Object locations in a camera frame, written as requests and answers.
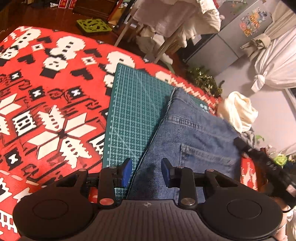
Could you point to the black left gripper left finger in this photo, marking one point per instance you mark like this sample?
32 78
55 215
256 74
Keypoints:
124 173

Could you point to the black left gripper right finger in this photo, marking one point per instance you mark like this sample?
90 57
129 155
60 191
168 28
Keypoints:
170 173

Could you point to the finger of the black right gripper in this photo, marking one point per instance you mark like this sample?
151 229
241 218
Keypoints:
281 183

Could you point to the blue denim jeans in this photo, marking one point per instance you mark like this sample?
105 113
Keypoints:
190 137

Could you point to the grey knit garment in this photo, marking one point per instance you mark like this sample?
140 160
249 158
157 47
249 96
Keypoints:
249 137

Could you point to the green cutting mat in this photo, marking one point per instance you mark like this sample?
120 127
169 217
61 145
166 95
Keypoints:
138 103

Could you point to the cream knit sweater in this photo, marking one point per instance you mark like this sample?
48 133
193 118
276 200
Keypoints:
238 111

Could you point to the green christmas garland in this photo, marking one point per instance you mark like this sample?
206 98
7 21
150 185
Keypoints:
201 78

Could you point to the red patterned blanket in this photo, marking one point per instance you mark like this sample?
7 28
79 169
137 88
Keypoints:
55 94

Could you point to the white tied curtain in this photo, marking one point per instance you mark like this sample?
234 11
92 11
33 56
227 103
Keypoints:
275 66

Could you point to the white wooden chair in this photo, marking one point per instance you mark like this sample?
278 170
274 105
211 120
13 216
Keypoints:
151 55

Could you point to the pink towel on chair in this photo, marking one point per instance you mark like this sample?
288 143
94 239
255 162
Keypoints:
164 17

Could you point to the dark wooden drawer cabinet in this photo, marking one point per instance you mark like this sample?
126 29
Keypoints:
102 9

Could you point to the silver refrigerator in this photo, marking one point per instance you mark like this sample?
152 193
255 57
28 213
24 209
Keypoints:
244 20

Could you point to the red white box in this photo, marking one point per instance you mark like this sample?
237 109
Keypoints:
63 4

